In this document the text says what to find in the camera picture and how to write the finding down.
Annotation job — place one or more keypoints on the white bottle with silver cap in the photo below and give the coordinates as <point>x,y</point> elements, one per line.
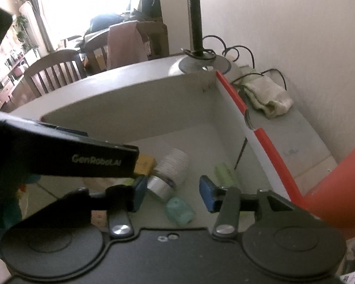
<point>174,162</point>

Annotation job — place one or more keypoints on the dark clothes pile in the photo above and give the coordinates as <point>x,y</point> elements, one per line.
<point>106,22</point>

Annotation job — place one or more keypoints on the pink cloth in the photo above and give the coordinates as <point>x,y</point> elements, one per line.
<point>124,47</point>

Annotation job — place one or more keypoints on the grey curtain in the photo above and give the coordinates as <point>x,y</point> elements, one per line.
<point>38,17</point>

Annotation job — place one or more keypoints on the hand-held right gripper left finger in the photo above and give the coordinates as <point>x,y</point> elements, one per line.
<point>139,195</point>

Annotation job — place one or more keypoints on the green potted plant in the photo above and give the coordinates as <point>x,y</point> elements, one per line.
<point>23,32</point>

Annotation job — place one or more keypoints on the red water bottle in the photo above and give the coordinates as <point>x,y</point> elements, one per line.
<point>343,189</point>

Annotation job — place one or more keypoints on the white folded cloth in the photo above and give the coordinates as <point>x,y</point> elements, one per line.
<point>269,97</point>

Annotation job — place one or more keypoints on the small yellow box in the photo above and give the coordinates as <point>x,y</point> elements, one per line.
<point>146,164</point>

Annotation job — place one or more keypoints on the wooden television cabinet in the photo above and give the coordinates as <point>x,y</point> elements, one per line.
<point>6,88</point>

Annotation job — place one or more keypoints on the dark wooden chair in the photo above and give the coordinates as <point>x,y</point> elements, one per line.
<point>56,74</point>
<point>156,41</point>

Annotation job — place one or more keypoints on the light green marker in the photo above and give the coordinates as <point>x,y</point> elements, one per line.
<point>224,173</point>

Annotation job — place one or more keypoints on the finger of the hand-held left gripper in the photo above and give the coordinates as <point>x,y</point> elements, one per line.
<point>65,128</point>

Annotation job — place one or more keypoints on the beige sofa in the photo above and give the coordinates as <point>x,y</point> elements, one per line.
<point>146,6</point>

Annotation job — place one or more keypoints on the white standing air conditioner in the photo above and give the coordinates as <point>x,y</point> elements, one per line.
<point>32,26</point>

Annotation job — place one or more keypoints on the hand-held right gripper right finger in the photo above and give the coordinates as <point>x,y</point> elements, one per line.
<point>206,195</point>

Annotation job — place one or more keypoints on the red cardboard box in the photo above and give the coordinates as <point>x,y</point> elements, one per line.
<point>136,109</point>

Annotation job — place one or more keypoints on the grey desk lamp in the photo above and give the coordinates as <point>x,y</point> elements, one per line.
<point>195,20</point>

